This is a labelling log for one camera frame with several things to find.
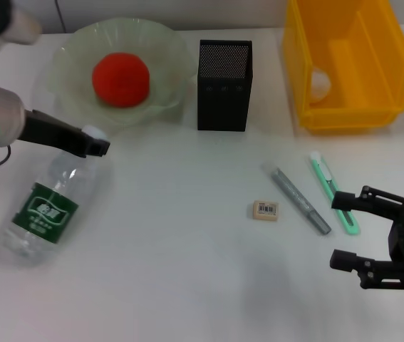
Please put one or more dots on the grey marker pen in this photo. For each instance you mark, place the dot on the grey marker pen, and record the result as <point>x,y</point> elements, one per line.
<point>296,196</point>

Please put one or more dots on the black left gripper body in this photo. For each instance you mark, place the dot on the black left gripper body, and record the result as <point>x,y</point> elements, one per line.
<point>52,133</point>

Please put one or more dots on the clear green-labelled water bottle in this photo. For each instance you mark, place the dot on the clear green-labelled water bottle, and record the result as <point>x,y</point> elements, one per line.
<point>45,213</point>

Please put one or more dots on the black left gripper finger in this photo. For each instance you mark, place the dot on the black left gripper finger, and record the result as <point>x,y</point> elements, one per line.
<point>96,146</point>

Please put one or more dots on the green utility knife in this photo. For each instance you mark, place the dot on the green utility knife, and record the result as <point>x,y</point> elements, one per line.
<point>324,174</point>

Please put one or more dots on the yellow plastic bin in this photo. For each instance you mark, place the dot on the yellow plastic bin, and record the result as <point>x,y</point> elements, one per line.
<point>365,71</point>

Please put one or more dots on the orange fruit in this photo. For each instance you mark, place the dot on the orange fruit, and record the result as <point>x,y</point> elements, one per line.
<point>121,80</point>

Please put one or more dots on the white paper ball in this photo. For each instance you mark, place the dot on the white paper ball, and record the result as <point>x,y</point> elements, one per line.
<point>320,85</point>

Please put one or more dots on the beige eraser with barcode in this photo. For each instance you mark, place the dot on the beige eraser with barcode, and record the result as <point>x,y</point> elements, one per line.
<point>265,210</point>

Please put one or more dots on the green glass fruit plate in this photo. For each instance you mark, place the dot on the green glass fruit plate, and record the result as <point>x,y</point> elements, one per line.
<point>166,71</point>

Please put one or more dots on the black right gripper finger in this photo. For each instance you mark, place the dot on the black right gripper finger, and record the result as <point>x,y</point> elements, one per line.
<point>344,260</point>
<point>346,201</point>

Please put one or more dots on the black mesh pen holder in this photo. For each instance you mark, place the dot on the black mesh pen holder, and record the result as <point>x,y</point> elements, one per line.
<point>223,96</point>

